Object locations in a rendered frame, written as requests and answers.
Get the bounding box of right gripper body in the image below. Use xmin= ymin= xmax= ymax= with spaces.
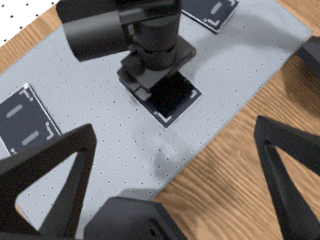
xmin=117 ymin=25 xmax=197 ymax=92

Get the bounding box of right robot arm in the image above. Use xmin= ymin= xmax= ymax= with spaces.
xmin=56 ymin=0 xmax=182 ymax=63

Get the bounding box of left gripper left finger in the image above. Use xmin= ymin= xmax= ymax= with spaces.
xmin=0 ymin=123 xmax=97 ymax=239

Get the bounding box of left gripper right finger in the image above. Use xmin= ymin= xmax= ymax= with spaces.
xmin=253 ymin=115 xmax=320 ymax=240

